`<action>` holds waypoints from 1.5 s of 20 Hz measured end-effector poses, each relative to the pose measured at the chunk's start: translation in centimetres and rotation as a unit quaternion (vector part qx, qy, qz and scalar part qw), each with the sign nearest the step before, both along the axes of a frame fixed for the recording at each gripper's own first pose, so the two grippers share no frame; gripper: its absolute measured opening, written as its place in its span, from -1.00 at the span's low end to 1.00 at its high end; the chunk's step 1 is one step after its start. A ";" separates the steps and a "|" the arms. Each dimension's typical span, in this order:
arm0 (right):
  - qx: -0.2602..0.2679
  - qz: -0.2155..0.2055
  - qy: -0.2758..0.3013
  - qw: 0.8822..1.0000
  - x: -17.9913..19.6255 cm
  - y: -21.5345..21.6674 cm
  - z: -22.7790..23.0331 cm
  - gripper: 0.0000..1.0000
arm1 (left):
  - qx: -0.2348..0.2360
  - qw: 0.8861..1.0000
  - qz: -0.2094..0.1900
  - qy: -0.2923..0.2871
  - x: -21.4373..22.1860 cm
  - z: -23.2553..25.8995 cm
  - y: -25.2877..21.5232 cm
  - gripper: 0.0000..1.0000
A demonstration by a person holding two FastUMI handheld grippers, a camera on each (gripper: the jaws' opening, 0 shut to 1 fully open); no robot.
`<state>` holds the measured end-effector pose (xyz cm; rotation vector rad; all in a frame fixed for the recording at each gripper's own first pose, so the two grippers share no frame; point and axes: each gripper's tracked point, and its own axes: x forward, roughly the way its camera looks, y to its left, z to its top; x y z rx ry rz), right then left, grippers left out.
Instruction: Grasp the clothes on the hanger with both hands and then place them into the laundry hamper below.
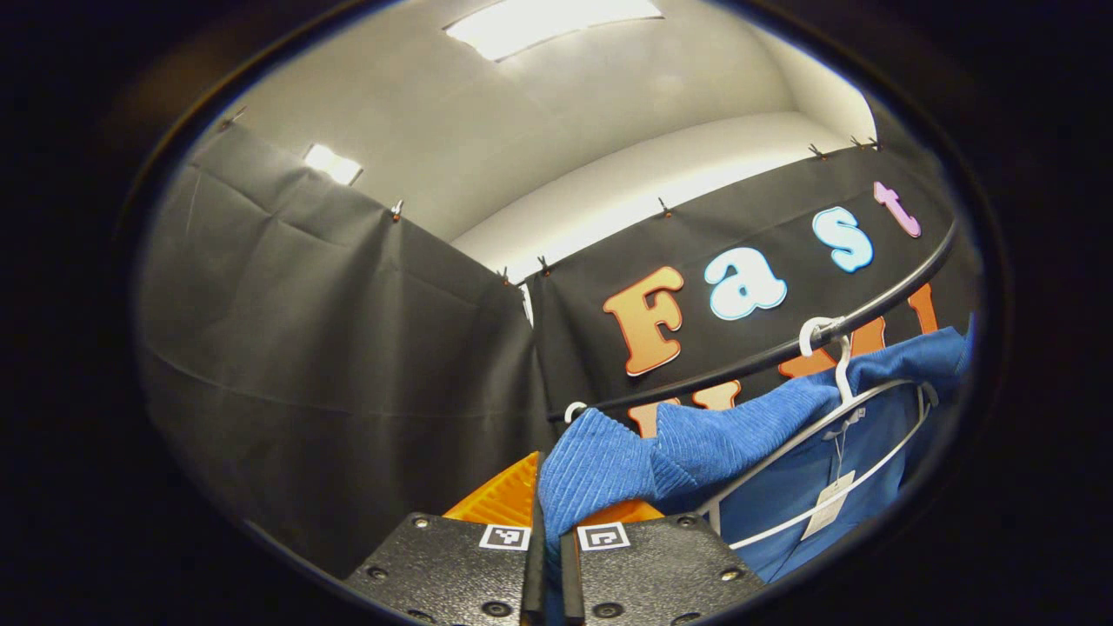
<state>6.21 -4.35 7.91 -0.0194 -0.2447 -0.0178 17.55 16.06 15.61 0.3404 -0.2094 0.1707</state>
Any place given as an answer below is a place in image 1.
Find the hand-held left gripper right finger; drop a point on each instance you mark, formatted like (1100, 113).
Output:
(571, 591)

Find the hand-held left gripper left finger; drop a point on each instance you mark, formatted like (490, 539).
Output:
(534, 591)

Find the plain black backdrop cloth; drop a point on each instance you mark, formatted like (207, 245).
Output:
(330, 365)

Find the ceiling light panel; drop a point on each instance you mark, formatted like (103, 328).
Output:
(332, 164)
(548, 26)

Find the black curved clothes rail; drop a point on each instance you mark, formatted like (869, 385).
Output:
(748, 362)

